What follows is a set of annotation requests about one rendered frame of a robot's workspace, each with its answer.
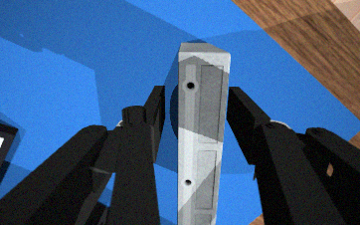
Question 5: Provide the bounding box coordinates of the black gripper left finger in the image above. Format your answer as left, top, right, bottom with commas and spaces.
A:
0, 86, 165, 225

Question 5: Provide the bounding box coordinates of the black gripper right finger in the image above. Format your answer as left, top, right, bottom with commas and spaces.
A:
226, 87, 360, 225

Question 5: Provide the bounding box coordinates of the dark grey drive dock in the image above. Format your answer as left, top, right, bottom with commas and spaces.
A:
85, 203, 109, 225

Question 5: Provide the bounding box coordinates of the blue flat mat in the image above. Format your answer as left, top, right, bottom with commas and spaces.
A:
0, 0, 360, 225

